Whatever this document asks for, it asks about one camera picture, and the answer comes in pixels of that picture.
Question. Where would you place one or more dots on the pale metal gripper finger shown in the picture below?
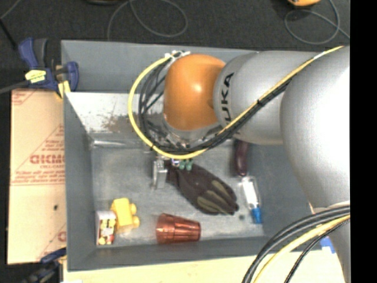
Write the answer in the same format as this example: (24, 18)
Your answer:
(153, 175)
(162, 177)

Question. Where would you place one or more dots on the grey metal bin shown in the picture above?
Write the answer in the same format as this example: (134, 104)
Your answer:
(123, 172)

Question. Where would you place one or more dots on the dark brown glove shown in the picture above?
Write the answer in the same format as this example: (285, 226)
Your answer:
(203, 190)

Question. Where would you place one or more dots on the yellow toy block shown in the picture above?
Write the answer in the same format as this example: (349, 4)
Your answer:
(125, 214)

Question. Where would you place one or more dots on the copper-coloured cup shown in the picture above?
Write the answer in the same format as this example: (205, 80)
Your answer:
(176, 229)

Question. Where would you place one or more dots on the purple toy eggplant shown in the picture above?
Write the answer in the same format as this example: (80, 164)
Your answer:
(241, 158)

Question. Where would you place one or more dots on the small red and yellow box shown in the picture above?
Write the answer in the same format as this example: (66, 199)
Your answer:
(105, 228)

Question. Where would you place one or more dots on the clear plastic bottle blue cap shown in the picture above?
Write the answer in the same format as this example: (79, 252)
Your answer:
(251, 196)

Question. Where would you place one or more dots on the brown cardboard board red print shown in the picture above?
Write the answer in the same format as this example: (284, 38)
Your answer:
(35, 146)

